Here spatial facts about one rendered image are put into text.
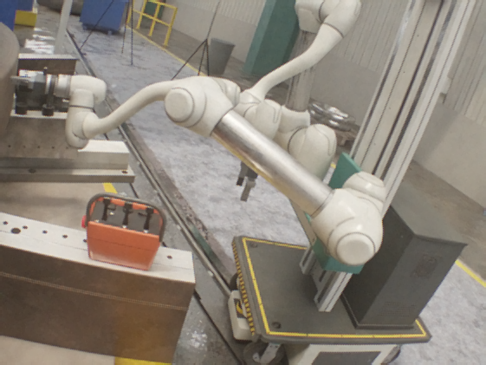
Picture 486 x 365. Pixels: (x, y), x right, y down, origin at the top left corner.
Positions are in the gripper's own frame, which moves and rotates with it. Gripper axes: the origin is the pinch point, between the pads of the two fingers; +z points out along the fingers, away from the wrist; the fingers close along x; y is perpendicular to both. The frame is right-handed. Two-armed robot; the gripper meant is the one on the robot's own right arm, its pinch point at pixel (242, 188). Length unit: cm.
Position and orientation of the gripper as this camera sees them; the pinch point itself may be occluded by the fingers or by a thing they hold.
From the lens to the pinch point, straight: 160.8
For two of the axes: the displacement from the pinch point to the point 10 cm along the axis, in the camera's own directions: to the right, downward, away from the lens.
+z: -3.1, 8.7, 3.9
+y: 9.3, 2.1, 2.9
